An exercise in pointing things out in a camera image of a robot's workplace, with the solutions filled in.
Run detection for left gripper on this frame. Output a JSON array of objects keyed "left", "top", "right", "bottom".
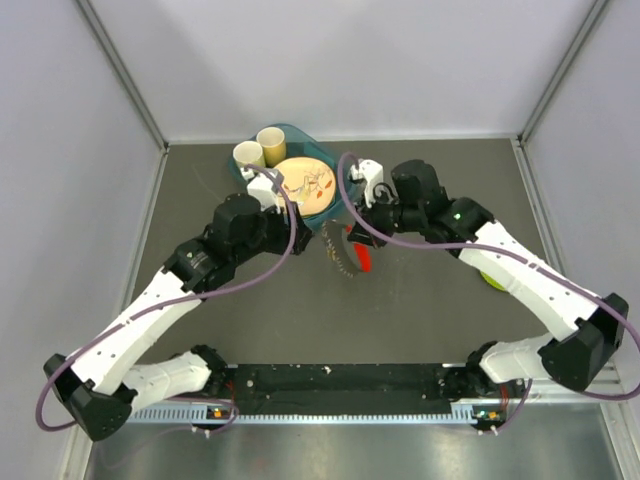
[{"left": 232, "top": 199, "right": 315, "bottom": 265}]

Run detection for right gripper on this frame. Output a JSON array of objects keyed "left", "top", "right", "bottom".
[{"left": 347, "top": 187, "right": 424, "bottom": 251}]

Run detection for metal key holder red handle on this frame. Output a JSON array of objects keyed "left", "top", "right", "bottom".
[{"left": 320, "top": 219, "right": 372, "bottom": 278}]

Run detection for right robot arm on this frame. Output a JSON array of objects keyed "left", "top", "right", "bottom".
[{"left": 339, "top": 155, "right": 629, "bottom": 396}]

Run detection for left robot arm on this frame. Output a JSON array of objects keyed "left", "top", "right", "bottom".
[{"left": 43, "top": 194, "right": 312, "bottom": 442}]

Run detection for floral beige plate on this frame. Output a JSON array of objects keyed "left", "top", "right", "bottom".
[{"left": 275, "top": 157, "right": 337, "bottom": 218}]

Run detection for teal plastic tray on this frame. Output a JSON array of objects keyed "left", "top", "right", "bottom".
[{"left": 228, "top": 123, "right": 344, "bottom": 231}]

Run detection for light green mug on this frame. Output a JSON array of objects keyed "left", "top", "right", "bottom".
[{"left": 232, "top": 140, "right": 266, "bottom": 169}]

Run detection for yellow mug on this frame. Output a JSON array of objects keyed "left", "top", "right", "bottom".
[{"left": 256, "top": 126, "right": 286, "bottom": 167}]

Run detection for lime green plate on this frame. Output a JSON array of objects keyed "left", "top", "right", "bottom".
[{"left": 480, "top": 271, "right": 506, "bottom": 292}]

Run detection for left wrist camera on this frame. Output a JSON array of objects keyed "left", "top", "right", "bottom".
[{"left": 240, "top": 164, "right": 284, "bottom": 210}]

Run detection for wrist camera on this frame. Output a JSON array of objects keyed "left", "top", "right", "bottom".
[
  {"left": 349, "top": 159, "right": 384, "bottom": 208},
  {"left": 240, "top": 164, "right": 284, "bottom": 210}
]

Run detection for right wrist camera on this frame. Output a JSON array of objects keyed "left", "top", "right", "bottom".
[{"left": 349, "top": 159, "right": 384, "bottom": 208}]

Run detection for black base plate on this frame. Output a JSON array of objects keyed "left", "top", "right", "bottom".
[{"left": 227, "top": 363, "right": 479, "bottom": 416}]

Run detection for grey cable duct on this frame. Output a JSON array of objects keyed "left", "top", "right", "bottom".
[{"left": 127, "top": 403, "right": 504, "bottom": 427}]

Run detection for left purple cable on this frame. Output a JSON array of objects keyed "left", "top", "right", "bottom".
[{"left": 35, "top": 164, "right": 301, "bottom": 432}]

